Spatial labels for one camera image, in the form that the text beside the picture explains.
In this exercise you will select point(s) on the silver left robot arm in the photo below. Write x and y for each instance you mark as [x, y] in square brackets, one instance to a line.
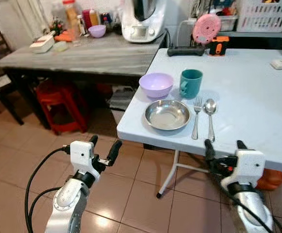
[65, 204]

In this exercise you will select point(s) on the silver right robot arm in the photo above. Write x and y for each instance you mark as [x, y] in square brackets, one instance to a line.
[250, 208]

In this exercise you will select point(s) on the silver fork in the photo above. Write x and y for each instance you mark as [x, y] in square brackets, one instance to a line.
[197, 116]

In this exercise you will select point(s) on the silver spoon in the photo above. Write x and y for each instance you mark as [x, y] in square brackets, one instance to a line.
[210, 107]

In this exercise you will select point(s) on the orange plastic bag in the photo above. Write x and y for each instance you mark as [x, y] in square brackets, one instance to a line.
[271, 179]

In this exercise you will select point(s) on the white folding table leg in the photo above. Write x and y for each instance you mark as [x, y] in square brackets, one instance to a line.
[168, 174]

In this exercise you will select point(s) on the red plastic stool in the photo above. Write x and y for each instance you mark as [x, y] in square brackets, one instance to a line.
[58, 104]

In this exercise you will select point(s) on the stainless steel plate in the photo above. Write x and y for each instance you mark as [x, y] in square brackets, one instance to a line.
[167, 115]

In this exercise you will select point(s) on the teal mug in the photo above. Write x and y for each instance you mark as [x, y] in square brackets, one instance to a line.
[191, 82]

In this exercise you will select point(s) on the large purple plastic bowl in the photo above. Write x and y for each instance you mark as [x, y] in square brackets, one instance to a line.
[156, 85]

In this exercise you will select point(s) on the pale green small container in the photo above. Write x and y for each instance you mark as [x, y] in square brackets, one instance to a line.
[60, 46]

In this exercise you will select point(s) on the orange and black device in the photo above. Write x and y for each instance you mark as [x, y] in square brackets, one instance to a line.
[218, 46]

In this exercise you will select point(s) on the orange small item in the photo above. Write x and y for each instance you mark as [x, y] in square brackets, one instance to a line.
[63, 37]

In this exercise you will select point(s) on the white rectangular box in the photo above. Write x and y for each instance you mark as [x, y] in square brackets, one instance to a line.
[42, 43]

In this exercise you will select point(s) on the small purple bowl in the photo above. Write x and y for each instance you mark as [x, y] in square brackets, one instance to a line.
[97, 31]

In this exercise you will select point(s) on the pink round fan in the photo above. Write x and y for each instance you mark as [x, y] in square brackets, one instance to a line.
[207, 28]

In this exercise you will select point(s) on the red bottle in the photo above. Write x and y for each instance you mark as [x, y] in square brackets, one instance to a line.
[86, 18]

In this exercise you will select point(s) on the clear plastic container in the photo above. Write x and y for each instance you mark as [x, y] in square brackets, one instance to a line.
[227, 23]

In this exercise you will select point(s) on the bottle with orange liquid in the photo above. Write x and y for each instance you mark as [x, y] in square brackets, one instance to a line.
[72, 15]

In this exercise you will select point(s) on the white kitchen appliance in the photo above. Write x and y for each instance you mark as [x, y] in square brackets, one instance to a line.
[140, 22]

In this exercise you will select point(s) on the white plastic basket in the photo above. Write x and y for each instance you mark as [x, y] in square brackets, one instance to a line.
[264, 14]

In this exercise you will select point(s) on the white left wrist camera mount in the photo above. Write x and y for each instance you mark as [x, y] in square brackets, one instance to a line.
[81, 154]

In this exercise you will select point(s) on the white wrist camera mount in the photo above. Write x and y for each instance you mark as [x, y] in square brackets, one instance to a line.
[247, 167]
[81, 154]

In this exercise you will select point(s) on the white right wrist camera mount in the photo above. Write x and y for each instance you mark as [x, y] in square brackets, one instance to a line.
[247, 167]

